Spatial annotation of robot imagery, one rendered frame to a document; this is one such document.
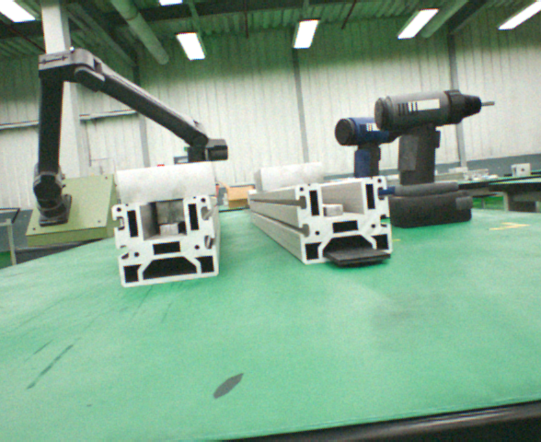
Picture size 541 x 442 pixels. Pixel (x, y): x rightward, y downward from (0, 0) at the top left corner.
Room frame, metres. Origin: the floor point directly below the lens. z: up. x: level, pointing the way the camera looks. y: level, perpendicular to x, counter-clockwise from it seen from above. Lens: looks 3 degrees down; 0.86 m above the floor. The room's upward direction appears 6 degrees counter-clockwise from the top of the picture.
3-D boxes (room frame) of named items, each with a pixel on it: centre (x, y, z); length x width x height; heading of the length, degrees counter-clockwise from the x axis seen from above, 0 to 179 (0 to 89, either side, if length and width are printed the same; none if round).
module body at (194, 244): (0.87, 0.15, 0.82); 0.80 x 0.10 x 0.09; 6
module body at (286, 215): (0.89, -0.04, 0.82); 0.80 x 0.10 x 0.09; 6
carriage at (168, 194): (0.62, 0.12, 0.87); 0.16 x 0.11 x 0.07; 6
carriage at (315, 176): (0.89, -0.04, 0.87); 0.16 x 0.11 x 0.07; 6
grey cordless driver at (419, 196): (0.76, -0.30, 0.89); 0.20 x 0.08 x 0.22; 90
